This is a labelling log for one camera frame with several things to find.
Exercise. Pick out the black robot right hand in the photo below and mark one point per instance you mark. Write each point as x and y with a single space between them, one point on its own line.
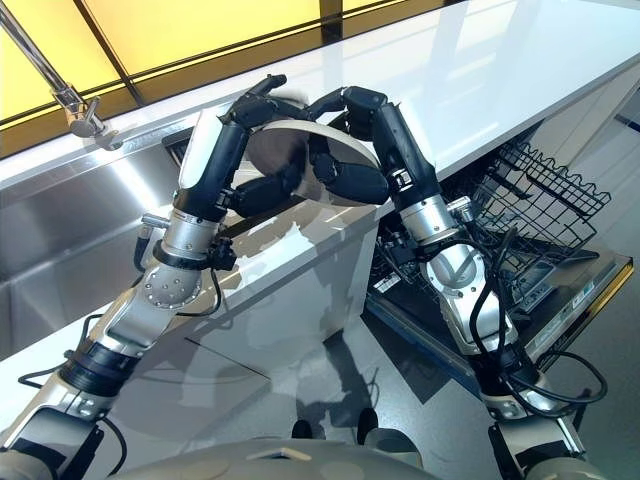
400 145

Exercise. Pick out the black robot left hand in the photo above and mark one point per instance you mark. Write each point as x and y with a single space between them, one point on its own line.
202 150

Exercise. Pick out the round grey plate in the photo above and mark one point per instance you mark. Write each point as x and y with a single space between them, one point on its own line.
280 150

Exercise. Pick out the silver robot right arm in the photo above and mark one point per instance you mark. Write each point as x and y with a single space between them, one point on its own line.
462 280

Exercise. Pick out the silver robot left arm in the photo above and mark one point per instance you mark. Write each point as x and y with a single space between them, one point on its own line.
167 287

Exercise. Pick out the steel dishwasher door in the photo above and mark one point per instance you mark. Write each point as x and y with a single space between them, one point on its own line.
575 295

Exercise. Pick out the dark sink corner grate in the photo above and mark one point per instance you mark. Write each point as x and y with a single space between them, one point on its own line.
176 149

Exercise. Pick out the stainless steel sink basin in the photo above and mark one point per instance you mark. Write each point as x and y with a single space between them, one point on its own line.
85 210

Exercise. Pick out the chrome kitchen faucet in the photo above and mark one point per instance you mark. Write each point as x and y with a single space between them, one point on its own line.
60 87

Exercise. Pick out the yellow backlit window panels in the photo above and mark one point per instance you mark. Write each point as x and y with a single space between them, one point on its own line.
75 40

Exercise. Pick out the robot right dark foot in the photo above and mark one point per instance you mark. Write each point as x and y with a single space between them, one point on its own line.
369 424

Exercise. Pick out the robot dark foot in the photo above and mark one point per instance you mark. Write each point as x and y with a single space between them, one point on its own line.
302 430
369 424

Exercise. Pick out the robot left dark foot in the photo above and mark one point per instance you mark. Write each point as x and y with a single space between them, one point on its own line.
302 430

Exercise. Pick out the grey robot torso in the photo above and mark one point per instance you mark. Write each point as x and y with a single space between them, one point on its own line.
325 457

